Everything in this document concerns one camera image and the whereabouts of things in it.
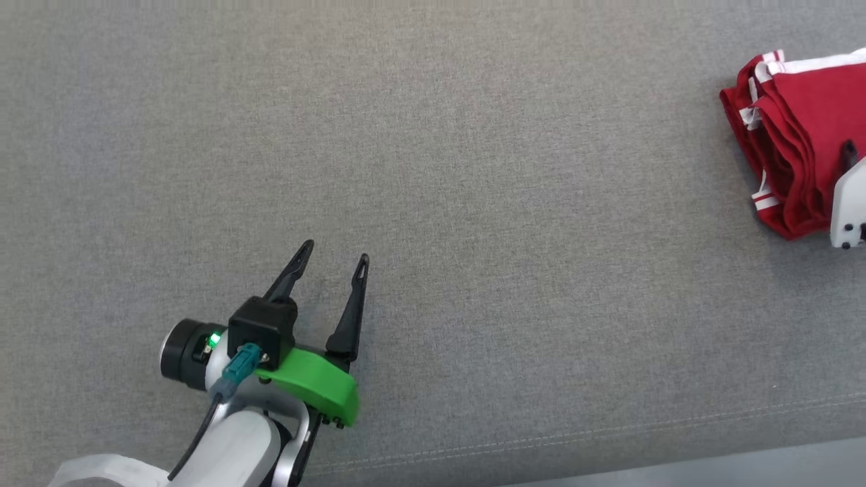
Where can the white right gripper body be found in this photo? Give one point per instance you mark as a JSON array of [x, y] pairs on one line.
[[851, 210]]

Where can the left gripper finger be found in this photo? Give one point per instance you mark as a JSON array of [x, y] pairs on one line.
[[352, 318], [291, 274]]

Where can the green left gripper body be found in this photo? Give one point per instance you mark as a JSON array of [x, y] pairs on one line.
[[318, 385]]

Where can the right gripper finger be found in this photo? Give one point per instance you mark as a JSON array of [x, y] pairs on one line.
[[849, 157]]

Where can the red shorts with white stripe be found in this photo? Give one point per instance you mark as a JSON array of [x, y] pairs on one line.
[[812, 115]]

